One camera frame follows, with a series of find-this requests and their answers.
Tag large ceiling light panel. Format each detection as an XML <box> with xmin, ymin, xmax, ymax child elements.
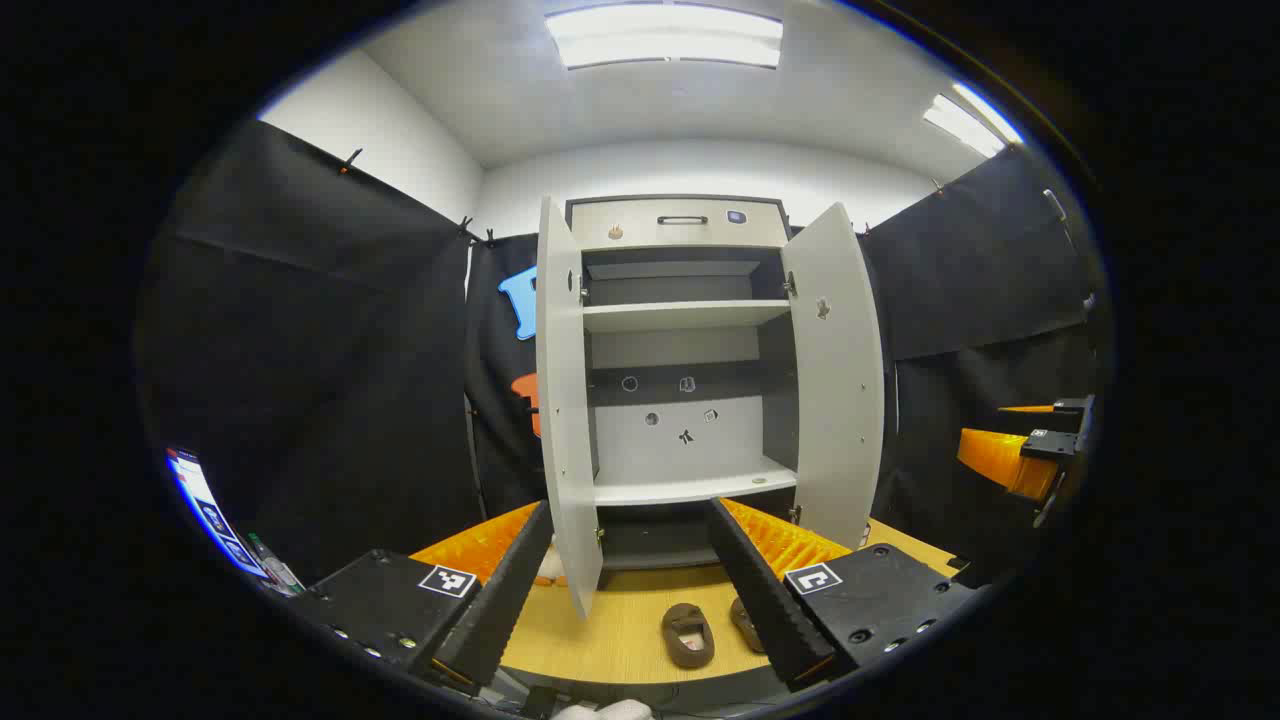
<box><xmin>545</xmin><ymin>3</ymin><xmax>784</xmax><ymax>71</ymax></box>

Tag plastic bottle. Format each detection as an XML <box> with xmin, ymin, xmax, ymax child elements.
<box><xmin>245</xmin><ymin>533</ymin><xmax>303</xmax><ymax>593</ymax></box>

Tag narrow ceiling light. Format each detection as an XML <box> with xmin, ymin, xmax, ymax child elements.
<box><xmin>922</xmin><ymin>82</ymin><xmax>1024</xmax><ymax>159</ymax></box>

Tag brown fuzzy shoe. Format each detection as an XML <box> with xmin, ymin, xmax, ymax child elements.
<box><xmin>730</xmin><ymin>597</ymin><xmax>769</xmax><ymax>656</ymax></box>
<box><xmin>661</xmin><ymin>603</ymin><xmax>717</xmax><ymax>670</ymax></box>

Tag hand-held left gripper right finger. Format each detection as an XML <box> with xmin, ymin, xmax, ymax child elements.
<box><xmin>706</xmin><ymin>496</ymin><xmax>979</xmax><ymax>693</ymax></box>

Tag black backdrop cloth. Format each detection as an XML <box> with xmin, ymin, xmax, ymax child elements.
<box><xmin>135</xmin><ymin>120</ymin><xmax>1101</xmax><ymax>593</ymax></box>

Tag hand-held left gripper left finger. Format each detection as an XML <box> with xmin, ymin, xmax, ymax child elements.
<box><xmin>290</xmin><ymin>498</ymin><xmax>555</xmax><ymax>696</ymax></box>

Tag grey white shoe cabinet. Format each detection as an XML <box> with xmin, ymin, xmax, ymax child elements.
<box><xmin>565</xmin><ymin>193</ymin><xmax>801</xmax><ymax>573</ymax></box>

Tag open laptop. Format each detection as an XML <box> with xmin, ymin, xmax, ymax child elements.
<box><xmin>165</xmin><ymin>448</ymin><xmax>271</xmax><ymax>581</ymax></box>

